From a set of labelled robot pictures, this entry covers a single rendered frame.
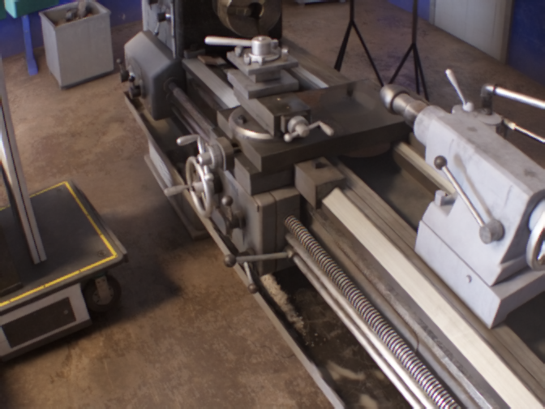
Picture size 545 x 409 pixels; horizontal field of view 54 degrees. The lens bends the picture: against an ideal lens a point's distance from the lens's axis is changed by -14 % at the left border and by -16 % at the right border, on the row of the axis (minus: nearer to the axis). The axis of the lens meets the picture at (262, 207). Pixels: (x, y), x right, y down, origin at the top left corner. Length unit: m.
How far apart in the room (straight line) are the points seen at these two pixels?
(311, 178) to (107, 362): 1.17
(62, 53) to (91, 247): 2.35
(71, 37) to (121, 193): 1.63
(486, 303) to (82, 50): 3.75
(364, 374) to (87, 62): 3.43
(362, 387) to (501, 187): 0.77
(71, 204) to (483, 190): 1.88
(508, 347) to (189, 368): 1.37
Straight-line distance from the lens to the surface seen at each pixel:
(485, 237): 1.34
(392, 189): 2.00
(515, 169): 1.38
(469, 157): 1.42
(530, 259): 1.31
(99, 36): 4.59
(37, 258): 2.45
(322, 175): 1.75
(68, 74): 4.61
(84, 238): 2.51
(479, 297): 1.42
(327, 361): 1.86
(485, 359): 1.36
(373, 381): 1.82
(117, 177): 3.44
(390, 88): 1.71
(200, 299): 2.62
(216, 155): 1.83
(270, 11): 2.51
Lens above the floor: 1.84
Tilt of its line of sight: 36 degrees down
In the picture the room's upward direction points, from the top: 1 degrees counter-clockwise
